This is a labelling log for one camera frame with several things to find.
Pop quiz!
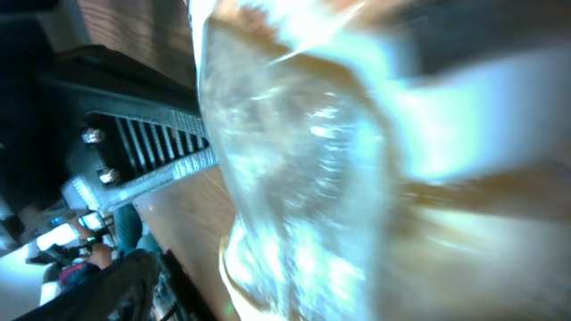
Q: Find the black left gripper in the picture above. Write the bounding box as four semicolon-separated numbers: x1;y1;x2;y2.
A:
1;17;217;214

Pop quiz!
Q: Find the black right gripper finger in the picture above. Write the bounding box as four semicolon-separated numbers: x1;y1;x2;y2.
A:
16;250;159;321

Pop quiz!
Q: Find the clear brown snack bag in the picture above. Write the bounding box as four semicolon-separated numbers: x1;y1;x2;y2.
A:
188;0;570;320

